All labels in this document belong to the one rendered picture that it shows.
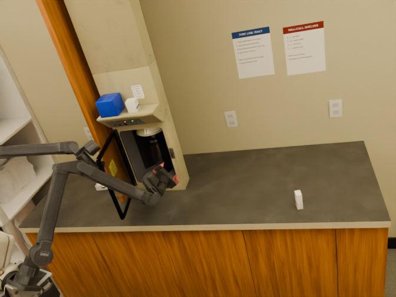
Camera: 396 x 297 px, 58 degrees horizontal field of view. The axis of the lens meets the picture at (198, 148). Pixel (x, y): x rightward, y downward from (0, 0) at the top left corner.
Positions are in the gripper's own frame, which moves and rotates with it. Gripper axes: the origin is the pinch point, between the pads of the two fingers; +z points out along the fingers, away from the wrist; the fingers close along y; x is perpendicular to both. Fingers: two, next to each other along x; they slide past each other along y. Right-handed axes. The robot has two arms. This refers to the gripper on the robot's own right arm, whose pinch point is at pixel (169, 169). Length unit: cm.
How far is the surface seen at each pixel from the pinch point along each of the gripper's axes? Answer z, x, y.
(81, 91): 3, 4, 61
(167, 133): 11.3, -8.6, 13.7
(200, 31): 54, -47, 38
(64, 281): -16, 118, -12
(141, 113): 0.4, -14.1, 31.7
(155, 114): 2.6, -18.2, 26.4
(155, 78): 15.2, -25.8, 38.2
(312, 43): 55, -88, -9
